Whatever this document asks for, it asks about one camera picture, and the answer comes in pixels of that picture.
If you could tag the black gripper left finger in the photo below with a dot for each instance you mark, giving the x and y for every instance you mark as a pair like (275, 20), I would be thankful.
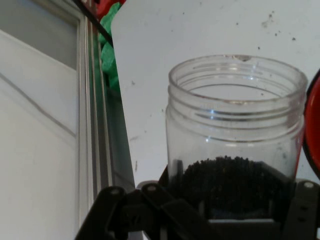
(140, 212)

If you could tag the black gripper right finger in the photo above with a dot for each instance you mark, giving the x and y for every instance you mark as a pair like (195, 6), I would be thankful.
(305, 210)

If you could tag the black seeds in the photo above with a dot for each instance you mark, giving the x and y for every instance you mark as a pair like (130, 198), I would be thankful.
(225, 185)

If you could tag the clear plastic jar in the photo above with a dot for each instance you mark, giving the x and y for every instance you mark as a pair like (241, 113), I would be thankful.
(235, 125)

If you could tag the red bowl with black rim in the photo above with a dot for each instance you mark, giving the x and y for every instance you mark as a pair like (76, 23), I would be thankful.
(313, 120)

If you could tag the black tripod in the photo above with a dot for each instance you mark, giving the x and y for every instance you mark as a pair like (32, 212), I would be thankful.
(97, 25)

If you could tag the aluminium rail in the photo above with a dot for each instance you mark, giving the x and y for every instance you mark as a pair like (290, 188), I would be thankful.
(100, 125)

